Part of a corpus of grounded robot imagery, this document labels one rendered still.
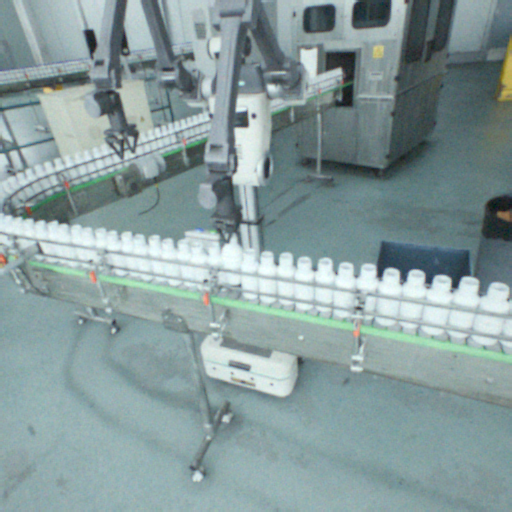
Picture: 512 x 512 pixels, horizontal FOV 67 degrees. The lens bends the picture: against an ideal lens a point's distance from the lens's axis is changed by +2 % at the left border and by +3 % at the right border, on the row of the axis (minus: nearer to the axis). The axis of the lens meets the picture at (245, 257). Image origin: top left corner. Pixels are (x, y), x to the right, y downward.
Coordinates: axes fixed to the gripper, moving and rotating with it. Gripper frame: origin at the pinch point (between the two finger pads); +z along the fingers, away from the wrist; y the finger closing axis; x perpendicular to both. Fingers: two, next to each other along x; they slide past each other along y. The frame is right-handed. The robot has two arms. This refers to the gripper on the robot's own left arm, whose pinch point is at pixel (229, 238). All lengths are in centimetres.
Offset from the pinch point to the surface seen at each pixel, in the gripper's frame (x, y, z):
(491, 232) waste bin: -95, 150, 64
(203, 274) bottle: 9.6, -3.3, 13.1
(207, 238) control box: 15.7, 12.3, 8.9
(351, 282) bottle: -37.4, -2.5, 7.3
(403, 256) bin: -50, 53, 30
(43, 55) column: 824, 692, -17
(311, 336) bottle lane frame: -27.2, -5.7, 27.6
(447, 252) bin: -65, 53, 26
